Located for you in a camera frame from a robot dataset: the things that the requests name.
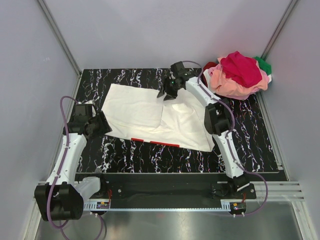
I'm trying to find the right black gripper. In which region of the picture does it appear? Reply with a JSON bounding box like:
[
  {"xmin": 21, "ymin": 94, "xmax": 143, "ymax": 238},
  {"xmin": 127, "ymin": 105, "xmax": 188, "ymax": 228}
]
[{"xmin": 156, "ymin": 76, "xmax": 182, "ymax": 102}]

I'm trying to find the white t-shirt red print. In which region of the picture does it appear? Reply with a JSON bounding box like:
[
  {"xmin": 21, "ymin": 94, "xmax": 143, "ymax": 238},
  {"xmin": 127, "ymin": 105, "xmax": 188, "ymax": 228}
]
[{"xmin": 102, "ymin": 83, "xmax": 215, "ymax": 152}]

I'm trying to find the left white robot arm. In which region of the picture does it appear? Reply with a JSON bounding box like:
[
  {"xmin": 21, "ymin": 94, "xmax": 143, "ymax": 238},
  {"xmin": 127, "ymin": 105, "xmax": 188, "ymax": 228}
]
[{"xmin": 34, "ymin": 101, "xmax": 112, "ymax": 222}]

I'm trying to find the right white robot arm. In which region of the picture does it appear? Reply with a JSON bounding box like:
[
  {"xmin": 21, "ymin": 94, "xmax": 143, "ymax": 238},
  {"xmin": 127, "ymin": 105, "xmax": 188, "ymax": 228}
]
[{"xmin": 157, "ymin": 61, "xmax": 250, "ymax": 199}]

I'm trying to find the dark red t-shirt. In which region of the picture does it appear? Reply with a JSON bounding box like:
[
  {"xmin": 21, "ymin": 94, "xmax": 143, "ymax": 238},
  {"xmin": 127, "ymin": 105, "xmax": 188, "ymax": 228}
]
[{"xmin": 201, "ymin": 62, "xmax": 218, "ymax": 88}]

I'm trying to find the pink t-shirt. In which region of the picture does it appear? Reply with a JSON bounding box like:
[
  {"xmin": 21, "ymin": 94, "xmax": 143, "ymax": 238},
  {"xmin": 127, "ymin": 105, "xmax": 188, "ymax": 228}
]
[{"xmin": 208, "ymin": 57, "xmax": 272, "ymax": 100}]

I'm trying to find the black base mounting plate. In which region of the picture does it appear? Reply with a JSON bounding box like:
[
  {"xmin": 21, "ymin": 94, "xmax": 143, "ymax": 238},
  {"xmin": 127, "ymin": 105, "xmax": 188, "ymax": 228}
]
[{"xmin": 75, "ymin": 173, "xmax": 257, "ymax": 200}]

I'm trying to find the magenta t-shirt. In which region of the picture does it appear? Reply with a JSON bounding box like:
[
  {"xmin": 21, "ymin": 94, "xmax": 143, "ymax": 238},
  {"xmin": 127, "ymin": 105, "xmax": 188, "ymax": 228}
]
[{"xmin": 219, "ymin": 51, "xmax": 262, "ymax": 88}]

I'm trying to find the green t-shirt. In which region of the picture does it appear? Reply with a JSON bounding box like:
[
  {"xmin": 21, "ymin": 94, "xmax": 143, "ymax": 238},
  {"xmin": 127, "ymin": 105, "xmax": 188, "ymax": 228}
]
[{"xmin": 253, "ymin": 56, "xmax": 272, "ymax": 75}]

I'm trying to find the grey slotted cable duct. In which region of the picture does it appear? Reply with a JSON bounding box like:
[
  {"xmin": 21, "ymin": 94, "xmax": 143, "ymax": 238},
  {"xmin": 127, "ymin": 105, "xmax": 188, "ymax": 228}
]
[{"xmin": 83, "ymin": 201, "xmax": 231, "ymax": 212}]

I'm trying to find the left aluminium corner post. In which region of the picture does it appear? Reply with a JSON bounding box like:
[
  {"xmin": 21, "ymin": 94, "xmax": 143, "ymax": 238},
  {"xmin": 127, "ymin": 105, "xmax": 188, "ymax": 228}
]
[{"xmin": 36, "ymin": 0, "xmax": 82, "ymax": 77}]

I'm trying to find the aluminium corner post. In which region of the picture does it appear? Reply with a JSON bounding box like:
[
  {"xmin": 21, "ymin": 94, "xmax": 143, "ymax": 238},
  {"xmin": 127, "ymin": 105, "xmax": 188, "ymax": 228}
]
[
  {"xmin": 260, "ymin": 0, "xmax": 300, "ymax": 61},
  {"xmin": 36, "ymin": 0, "xmax": 82, "ymax": 77}
]

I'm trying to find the aluminium rail profile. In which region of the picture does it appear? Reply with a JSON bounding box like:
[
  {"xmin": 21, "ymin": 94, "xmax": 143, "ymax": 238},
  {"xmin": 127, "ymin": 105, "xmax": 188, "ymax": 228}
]
[{"xmin": 32, "ymin": 181, "xmax": 305, "ymax": 201}]

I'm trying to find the right aluminium corner post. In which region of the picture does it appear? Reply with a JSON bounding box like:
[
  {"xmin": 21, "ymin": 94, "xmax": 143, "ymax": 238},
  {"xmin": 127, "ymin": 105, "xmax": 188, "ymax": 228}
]
[{"xmin": 260, "ymin": 0, "xmax": 300, "ymax": 61}]

